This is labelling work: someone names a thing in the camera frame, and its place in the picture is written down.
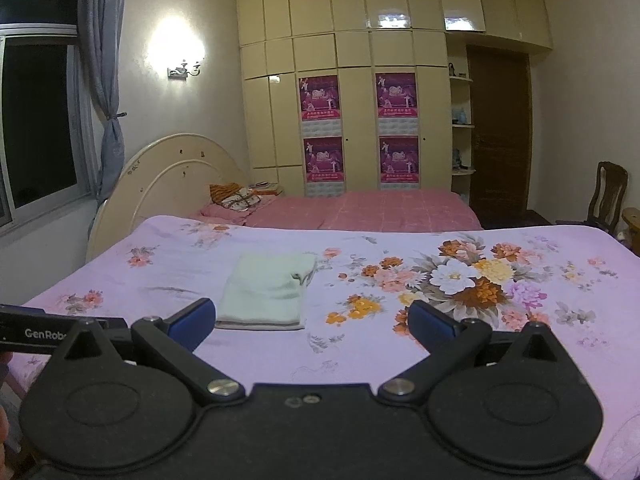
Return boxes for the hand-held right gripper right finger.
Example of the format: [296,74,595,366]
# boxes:
[376,300,578,406]

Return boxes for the cream built-in wardrobe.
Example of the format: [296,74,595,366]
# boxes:
[236,0,553,198]

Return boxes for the purple wall poster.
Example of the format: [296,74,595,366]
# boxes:
[375,72,418,118]
[378,135,421,184]
[303,136,346,183]
[299,75,342,122]

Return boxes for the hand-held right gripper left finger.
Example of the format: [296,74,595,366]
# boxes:
[47,298,247,408]

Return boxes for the cream rounded headboard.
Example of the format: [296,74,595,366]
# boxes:
[86,133,251,263]

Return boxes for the cream corner shelf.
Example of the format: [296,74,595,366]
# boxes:
[447,57,476,196]

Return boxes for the wooden furniture frame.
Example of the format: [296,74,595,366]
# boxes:
[620,207,640,256]

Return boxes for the pink checked bed cover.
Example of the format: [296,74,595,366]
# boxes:
[187,189,483,233]

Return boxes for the metal wall lamp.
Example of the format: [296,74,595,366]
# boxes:
[167,59,202,80]

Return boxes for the pale green knitted sweater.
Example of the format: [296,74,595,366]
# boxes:
[215,252,318,332]

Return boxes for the purple floral bedsheet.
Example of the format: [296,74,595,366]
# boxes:
[10,215,640,480]

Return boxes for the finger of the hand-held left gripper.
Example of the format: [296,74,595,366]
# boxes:
[92,317,132,343]

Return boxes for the dark brown wooden door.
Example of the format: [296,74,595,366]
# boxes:
[466,45,532,213]

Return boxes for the dark wooden chair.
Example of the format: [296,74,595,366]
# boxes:
[555,161,629,233]

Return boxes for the grey blue curtain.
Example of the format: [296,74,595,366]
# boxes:
[77,0,128,201]

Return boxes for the patterned pillow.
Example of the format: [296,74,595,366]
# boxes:
[209,182,263,211]

